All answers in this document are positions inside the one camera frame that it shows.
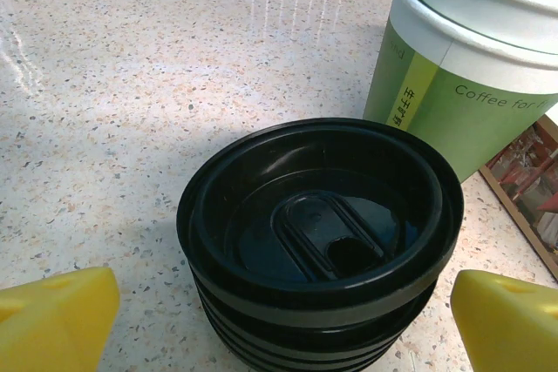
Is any black plastic cup lid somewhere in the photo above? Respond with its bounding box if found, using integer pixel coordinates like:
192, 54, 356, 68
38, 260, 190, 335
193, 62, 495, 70
202, 301, 419, 362
176, 118, 464, 325
194, 278, 437, 345
217, 328, 402, 372

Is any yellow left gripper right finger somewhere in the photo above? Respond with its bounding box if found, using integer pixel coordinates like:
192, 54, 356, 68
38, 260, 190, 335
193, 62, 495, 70
451, 269, 558, 372

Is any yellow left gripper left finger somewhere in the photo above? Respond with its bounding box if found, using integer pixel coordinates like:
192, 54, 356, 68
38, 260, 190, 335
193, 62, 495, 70
0, 266, 121, 372

